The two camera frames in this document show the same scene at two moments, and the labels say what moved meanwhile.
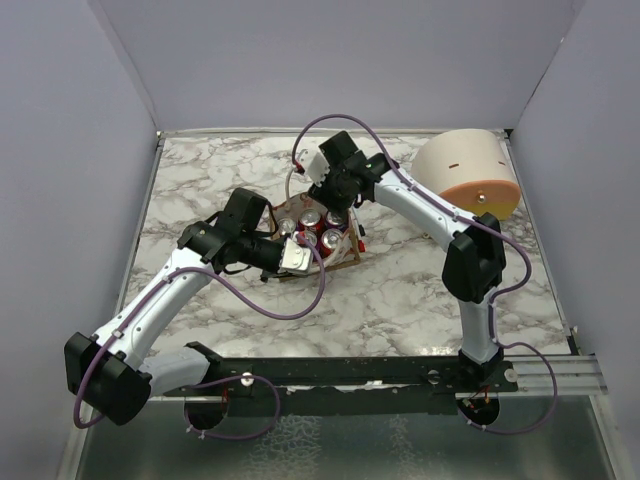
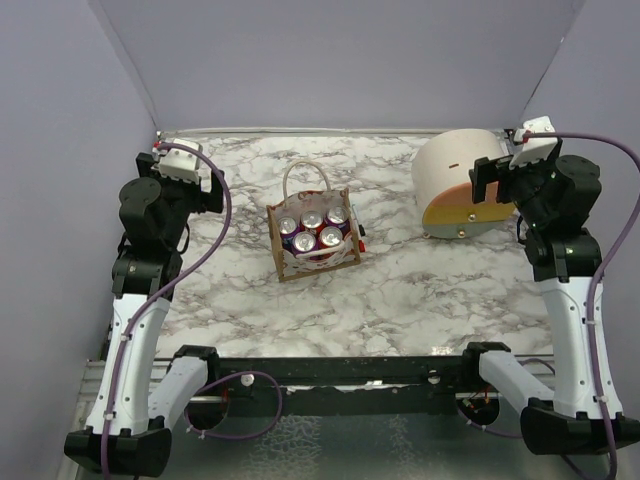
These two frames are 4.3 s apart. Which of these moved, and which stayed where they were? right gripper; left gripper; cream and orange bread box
Moved: left gripper; right gripper
Stayed: cream and orange bread box
